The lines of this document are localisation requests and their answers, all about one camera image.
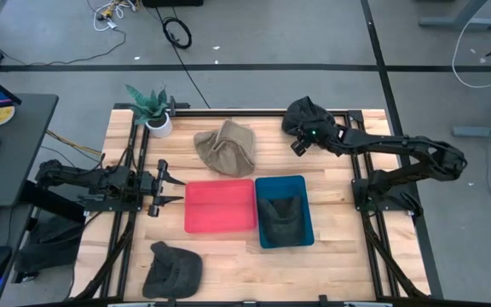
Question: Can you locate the coiled black cable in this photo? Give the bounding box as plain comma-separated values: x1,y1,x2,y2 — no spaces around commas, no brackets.
154,6,211,110

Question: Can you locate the blue plastic tray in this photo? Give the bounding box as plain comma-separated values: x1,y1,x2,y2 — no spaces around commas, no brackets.
254,175,315,250

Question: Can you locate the green plant in white pot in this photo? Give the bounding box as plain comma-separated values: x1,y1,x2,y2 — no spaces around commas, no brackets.
124,84,174,139

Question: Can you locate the white floor cable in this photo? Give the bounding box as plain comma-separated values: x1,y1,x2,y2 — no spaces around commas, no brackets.
451,0,491,90

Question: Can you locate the black desk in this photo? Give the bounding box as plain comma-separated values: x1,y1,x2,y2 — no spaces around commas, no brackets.
0,92,60,307

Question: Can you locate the dark grey cap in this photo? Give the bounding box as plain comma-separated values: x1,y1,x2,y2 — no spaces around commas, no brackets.
280,96,336,137
142,240,204,299
257,194,306,248

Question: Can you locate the red plastic tray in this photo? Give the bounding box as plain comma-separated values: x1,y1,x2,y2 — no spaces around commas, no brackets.
183,178,258,235

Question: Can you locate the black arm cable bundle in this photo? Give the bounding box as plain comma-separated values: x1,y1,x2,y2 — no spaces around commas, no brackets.
72,211,138,300
362,212,428,299

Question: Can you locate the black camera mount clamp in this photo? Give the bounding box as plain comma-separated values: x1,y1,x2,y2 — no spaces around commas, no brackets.
167,96,191,117

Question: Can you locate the grey desk foot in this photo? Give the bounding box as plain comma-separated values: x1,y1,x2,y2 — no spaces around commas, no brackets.
451,117,491,140
419,0,491,32

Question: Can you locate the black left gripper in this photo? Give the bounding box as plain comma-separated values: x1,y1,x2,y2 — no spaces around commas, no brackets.
136,159,186,217

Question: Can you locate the white and yellow cable bundle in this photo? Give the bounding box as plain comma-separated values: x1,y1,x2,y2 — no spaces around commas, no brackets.
86,0,138,33

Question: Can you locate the black box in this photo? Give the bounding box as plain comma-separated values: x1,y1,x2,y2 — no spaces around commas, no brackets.
142,0,205,8

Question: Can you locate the black aluminium table frame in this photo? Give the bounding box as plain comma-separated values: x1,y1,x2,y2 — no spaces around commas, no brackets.
70,101,432,307

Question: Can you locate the tan cap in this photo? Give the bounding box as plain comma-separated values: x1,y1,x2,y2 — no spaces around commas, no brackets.
193,119,257,178

